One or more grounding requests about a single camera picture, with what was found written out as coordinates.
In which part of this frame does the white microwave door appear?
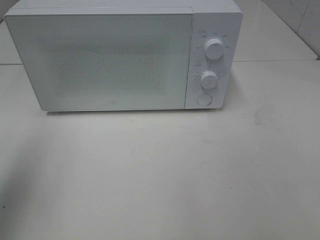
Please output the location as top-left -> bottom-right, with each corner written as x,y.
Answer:
5,14 -> 193,112

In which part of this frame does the white timer knob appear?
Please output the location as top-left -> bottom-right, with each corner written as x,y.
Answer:
200,70 -> 218,89

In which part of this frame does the round white door button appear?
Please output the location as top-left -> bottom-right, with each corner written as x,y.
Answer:
196,93 -> 213,106

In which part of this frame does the upper white power knob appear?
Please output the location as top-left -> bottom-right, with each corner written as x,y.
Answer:
204,37 -> 225,60

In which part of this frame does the white microwave oven body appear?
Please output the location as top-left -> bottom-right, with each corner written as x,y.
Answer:
4,0 -> 243,111

